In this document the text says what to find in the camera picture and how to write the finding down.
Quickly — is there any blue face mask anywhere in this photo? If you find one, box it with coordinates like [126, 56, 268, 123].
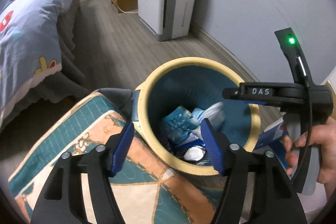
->
[191, 102, 225, 139]

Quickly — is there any white tissue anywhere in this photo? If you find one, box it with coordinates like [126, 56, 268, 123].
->
[183, 146, 206, 161]

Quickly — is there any teal pill blister pack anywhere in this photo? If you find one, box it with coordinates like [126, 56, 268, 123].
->
[160, 106, 199, 145]

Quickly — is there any yellow teal trash bin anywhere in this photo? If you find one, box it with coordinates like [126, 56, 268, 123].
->
[132, 57, 261, 176]

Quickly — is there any person right hand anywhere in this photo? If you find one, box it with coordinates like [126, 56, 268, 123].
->
[282, 117, 336, 200]

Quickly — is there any blue white package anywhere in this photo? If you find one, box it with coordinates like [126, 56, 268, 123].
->
[253, 118, 289, 169]

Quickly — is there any patterned teal orange cushion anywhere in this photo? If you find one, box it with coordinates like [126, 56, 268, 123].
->
[8, 92, 222, 223]

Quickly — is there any bed with cartoon duvet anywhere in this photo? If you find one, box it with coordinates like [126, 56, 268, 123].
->
[1, 0, 88, 128]

